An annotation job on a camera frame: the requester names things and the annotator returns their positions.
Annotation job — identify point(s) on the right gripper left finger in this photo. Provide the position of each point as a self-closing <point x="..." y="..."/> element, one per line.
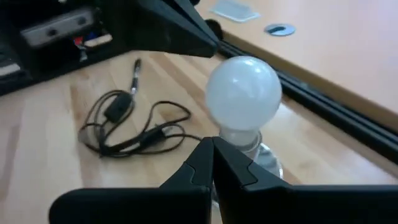
<point x="140" y="205"/>

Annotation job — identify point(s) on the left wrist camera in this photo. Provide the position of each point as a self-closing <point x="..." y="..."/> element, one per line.
<point x="57" y="26"/>

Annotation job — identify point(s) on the black silver pen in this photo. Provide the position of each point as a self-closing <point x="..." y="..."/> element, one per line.
<point x="136" y="71"/>

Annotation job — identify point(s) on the black aluminium table frame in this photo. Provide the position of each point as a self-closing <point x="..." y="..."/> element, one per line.
<point x="326" y="109"/>

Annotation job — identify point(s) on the white frosted lightbulb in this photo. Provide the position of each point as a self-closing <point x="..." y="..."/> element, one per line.
<point x="244" y="93"/>

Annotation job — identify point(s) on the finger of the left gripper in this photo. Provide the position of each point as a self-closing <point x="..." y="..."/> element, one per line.
<point x="168" y="31"/>
<point x="196" y="18"/>

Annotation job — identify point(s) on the light wooden desk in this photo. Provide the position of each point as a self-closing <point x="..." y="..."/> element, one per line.
<point x="326" y="46"/>

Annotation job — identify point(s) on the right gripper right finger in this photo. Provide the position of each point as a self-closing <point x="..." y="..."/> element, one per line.
<point x="311" y="205"/>

